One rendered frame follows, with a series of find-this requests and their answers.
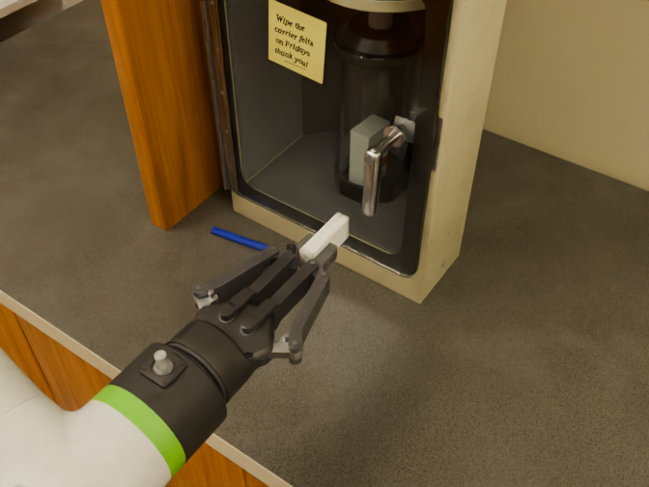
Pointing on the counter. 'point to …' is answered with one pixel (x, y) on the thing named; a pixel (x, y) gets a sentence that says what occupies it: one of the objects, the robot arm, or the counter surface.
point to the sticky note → (296, 41)
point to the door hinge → (213, 89)
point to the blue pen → (239, 239)
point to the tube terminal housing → (456, 59)
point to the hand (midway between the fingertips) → (324, 243)
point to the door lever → (377, 168)
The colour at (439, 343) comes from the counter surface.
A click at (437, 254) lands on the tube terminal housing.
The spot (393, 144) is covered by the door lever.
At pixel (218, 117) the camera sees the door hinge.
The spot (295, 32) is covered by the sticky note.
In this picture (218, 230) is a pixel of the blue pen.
